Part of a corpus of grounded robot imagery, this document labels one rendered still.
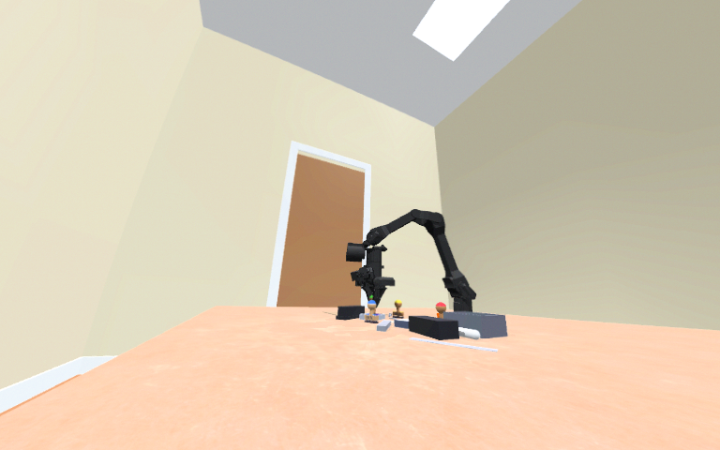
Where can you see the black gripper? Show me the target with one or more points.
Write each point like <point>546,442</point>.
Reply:
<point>375,286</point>

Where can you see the blue-handled rubber stamp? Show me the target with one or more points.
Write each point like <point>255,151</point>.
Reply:
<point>368,317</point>

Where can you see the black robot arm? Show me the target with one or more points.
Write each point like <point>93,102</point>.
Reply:
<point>455,282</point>

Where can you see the white cylinder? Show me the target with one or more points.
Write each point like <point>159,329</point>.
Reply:
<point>468,333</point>

